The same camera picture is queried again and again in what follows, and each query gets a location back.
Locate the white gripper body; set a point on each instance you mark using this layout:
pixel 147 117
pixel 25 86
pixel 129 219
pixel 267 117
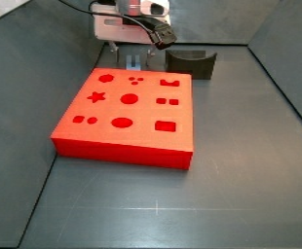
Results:
pixel 114 18

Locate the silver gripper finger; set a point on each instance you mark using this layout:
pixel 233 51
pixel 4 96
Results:
pixel 113 50
pixel 149 54

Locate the blue slotted double-square block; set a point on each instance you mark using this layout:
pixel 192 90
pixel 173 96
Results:
pixel 132 62

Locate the red shape-sorting board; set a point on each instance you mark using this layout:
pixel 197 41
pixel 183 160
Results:
pixel 129 116

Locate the black curved holder stand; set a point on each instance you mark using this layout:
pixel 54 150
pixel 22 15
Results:
pixel 195 63

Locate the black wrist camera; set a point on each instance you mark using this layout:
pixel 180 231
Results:
pixel 159 32

